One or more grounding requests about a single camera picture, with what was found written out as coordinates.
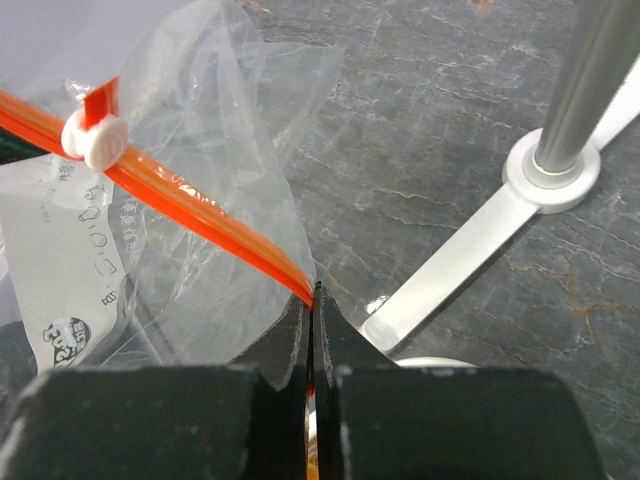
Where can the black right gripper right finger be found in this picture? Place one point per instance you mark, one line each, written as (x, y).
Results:
(377, 420)

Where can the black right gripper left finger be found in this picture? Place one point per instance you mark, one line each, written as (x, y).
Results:
(242, 420)

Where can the clear zip bag orange zipper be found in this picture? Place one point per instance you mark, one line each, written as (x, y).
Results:
(156, 226)

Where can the silver white clothes rack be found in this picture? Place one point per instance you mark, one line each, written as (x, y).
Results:
(547, 171)

